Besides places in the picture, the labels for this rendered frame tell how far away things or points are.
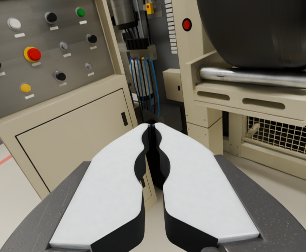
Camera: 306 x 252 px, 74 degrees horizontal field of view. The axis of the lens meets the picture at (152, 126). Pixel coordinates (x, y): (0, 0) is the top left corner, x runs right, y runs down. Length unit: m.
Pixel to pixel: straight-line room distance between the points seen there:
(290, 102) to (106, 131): 0.73
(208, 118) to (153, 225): 0.77
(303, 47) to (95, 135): 0.79
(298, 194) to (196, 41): 1.14
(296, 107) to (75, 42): 0.80
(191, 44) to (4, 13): 0.64
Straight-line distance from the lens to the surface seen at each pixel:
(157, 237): 1.34
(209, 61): 0.83
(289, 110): 0.66
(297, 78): 0.65
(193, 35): 0.85
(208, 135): 0.99
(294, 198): 1.56
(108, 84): 0.95
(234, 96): 0.70
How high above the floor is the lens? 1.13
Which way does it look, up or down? 29 degrees down
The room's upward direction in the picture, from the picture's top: 12 degrees counter-clockwise
